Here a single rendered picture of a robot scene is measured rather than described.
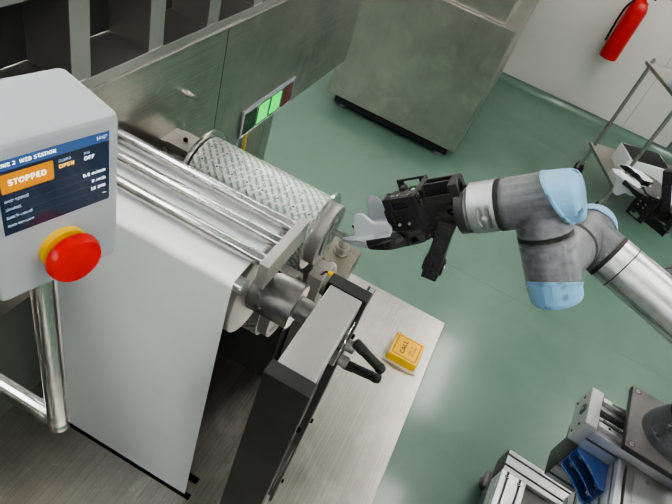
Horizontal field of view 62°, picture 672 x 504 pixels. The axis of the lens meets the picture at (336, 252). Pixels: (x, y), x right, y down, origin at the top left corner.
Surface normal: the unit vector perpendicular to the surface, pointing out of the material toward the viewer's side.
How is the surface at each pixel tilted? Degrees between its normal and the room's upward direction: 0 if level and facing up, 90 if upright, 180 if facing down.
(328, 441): 0
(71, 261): 87
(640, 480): 0
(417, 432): 0
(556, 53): 90
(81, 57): 90
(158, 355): 90
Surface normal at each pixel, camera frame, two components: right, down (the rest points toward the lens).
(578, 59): -0.40, 0.55
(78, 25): 0.87, 0.47
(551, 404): 0.27, -0.70
